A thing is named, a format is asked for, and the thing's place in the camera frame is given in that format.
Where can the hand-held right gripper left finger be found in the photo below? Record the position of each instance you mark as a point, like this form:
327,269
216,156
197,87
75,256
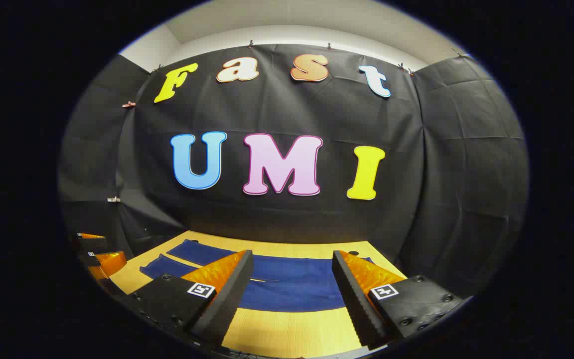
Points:
234,284

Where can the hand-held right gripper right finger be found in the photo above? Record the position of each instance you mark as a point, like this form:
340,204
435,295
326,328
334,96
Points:
352,294

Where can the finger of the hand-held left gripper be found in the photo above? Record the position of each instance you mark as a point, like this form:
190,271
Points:
112,262
92,242

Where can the blue denim jeans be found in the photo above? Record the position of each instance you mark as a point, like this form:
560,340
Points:
292,284

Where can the small red clip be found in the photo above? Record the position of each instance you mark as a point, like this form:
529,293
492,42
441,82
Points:
128,104

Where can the black backdrop cloth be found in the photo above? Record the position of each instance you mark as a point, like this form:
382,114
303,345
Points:
267,109

